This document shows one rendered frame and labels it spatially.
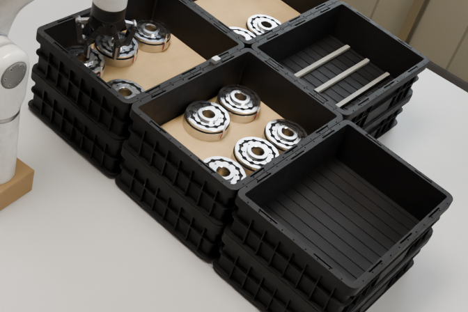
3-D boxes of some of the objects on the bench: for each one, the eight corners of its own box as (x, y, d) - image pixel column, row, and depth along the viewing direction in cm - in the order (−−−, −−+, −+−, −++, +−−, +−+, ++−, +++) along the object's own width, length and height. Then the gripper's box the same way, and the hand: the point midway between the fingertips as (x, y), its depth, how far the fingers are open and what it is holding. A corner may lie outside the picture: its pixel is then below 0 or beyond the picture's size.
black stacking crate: (206, 267, 184) (220, 230, 176) (109, 182, 195) (118, 143, 187) (315, 187, 211) (330, 152, 203) (224, 117, 222) (236, 81, 214)
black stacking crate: (315, 362, 173) (335, 326, 165) (206, 267, 184) (220, 230, 176) (415, 265, 200) (436, 231, 192) (315, 187, 211) (331, 152, 203)
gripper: (76, 6, 185) (68, 65, 195) (146, 12, 189) (134, 69, 200) (74, -15, 190) (66, 44, 201) (142, -9, 194) (131, 49, 205)
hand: (101, 51), depth 199 cm, fingers open, 5 cm apart
